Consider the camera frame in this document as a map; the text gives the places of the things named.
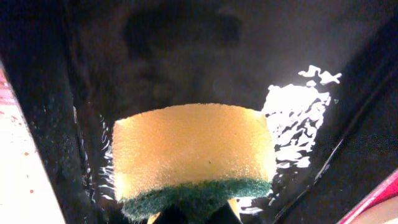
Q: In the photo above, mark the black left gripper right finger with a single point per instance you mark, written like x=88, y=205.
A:
x=233, y=204

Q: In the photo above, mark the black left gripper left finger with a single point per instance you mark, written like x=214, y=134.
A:
x=153, y=218

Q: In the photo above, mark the yellow green sponge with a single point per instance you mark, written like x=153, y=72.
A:
x=194, y=157

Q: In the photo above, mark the red tray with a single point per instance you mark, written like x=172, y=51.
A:
x=386, y=190

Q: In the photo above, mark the black tray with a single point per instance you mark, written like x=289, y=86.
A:
x=323, y=72

